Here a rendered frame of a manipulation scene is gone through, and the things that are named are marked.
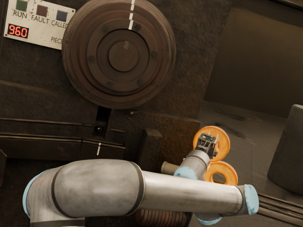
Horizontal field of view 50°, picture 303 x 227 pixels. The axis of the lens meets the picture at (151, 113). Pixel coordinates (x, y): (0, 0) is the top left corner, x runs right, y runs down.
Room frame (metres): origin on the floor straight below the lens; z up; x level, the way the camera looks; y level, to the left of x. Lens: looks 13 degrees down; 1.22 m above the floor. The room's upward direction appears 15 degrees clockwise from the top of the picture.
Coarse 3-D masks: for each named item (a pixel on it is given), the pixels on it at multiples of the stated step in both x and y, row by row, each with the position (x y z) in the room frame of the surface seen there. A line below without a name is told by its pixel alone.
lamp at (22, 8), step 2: (18, 0) 1.34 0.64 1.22; (20, 0) 1.34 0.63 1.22; (18, 2) 1.34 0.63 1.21; (20, 2) 1.34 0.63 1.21; (22, 2) 1.34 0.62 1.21; (24, 2) 1.34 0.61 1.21; (26, 2) 1.35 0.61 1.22; (18, 4) 1.34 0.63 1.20; (20, 4) 1.34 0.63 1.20; (22, 4) 1.34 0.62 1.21; (24, 4) 1.34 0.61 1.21; (26, 4) 1.35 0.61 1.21; (18, 6) 1.34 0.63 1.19; (20, 6) 1.34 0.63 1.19; (22, 6) 1.34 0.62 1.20; (24, 6) 1.35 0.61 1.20; (16, 8) 1.34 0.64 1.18; (18, 8) 1.34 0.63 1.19; (20, 8) 1.34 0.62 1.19; (22, 8) 1.34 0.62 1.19; (24, 8) 1.35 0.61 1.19; (24, 10) 1.35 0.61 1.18
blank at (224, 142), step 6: (210, 126) 1.34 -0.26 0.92; (198, 132) 1.33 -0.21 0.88; (204, 132) 1.32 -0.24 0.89; (210, 132) 1.32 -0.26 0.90; (216, 132) 1.31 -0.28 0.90; (222, 132) 1.30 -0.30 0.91; (222, 138) 1.30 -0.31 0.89; (228, 138) 1.31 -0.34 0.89; (222, 144) 1.30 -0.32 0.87; (228, 144) 1.29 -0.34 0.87; (222, 150) 1.29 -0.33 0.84; (228, 150) 1.29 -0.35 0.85; (216, 156) 1.30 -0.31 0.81; (222, 156) 1.29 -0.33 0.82
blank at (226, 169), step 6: (216, 162) 1.30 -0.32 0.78; (222, 162) 1.30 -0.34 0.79; (210, 168) 1.30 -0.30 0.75; (216, 168) 1.29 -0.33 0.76; (222, 168) 1.28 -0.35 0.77; (228, 168) 1.27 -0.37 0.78; (210, 174) 1.29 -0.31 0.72; (228, 174) 1.27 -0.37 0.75; (234, 174) 1.26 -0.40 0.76; (210, 180) 1.29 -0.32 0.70; (228, 180) 1.27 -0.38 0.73; (234, 180) 1.26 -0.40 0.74
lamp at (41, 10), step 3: (39, 6) 1.36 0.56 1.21; (42, 6) 1.36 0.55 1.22; (39, 9) 1.36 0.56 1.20; (42, 9) 1.36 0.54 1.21; (45, 9) 1.37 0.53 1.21; (39, 12) 1.36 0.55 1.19; (42, 12) 1.36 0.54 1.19; (45, 12) 1.37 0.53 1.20; (42, 15) 1.37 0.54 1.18; (45, 15) 1.37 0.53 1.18
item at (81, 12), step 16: (96, 0) 1.30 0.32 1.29; (112, 0) 1.31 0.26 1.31; (128, 0) 1.33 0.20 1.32; (144, 0) 1.35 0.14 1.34; (80, 16) 1.28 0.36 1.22; (160, 16) 1.37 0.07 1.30; (64, 32) 1.27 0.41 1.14; (64, 48) 1.27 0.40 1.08; (64, 64) 1.28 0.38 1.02; (96, 96) 1.32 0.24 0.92; (144, 96) 1.37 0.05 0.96
